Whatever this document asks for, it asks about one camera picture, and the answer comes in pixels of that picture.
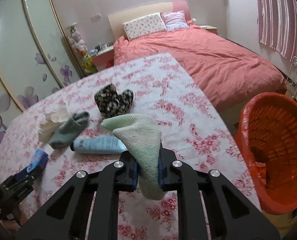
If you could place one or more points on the grey-green sock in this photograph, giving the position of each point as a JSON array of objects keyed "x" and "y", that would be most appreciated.
[{"x": 67, "y": 133}]

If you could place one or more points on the light green towel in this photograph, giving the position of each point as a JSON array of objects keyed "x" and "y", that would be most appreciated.
[{"x": 142, "y": 138}]

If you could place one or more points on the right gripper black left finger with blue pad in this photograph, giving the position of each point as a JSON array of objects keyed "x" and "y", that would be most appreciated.
[{"x": 86, "y": 206}]

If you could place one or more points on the pink striped curtain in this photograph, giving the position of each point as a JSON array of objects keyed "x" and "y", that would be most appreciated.
[{"x": 277, "y": 26}]

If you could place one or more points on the blue packet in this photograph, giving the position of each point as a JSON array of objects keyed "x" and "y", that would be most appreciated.
[{"x": 36, "y": 166}]

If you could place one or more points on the pink floral tablecloth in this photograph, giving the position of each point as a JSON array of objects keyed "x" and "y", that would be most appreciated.
[{"x": 189, "y": 125}]

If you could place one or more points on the crumpled white tissue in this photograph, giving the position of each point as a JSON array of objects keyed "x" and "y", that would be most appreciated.
[{"x": 52, "y": 122}]

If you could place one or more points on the salmon pink duvet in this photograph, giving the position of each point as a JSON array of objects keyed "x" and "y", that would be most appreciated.
[{"x": 226, "y": 72}]

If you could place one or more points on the pink striped pillow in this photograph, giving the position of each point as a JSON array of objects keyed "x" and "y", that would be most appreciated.
[{"x": 174, "y": 20}]

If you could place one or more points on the right bedside table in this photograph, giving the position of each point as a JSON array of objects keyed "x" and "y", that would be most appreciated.
[{"x": 209, "y": 28}]

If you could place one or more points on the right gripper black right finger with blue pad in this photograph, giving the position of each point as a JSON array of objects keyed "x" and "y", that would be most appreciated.
[{"x": 209, "y": 205}]

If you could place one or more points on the orange plastic laundry basket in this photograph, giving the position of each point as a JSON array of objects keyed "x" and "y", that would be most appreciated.
[{"x": 267, "y": 139}]

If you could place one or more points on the pink bedside table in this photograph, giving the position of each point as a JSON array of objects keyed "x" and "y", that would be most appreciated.
[{"x": 104, "y": 59}]

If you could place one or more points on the hanging plush toys organizer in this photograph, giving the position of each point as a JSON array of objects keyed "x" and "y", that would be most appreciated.
[{"x": 79, "y": 47}]

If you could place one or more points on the beige pink headboard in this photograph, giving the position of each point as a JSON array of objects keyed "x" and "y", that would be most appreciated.
[{"x": 116, "y": 20}]

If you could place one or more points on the black floral scrunchie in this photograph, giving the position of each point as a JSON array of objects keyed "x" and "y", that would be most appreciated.
[{"x": 110, "y": 103}]

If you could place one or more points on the wardrobe with floral glass doors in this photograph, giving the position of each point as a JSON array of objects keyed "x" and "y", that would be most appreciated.
[{"x": 35, "y": 57}]

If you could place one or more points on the light blue cream tube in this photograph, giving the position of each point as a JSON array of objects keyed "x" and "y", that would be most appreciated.
[{"x": 98, "y": 145}]

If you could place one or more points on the white floral pillow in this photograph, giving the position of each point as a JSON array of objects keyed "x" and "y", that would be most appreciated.
[{"x": 144, "y": 25}]

